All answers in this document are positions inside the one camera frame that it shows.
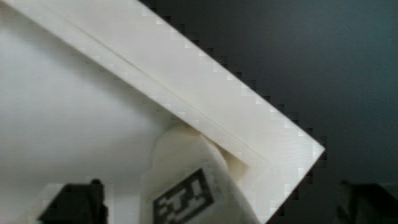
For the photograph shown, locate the white table leg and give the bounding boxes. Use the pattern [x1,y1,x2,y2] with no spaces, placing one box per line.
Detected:
[140,125,259,224]

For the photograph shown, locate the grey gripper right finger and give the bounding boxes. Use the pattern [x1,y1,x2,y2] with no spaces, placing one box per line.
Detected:
[334,181,398,224]

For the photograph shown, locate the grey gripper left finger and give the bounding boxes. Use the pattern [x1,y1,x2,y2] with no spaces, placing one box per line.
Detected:
[37,179,108,224]

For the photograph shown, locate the white square tabletop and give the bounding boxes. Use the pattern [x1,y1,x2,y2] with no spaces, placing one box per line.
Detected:
[0,0,323,224]

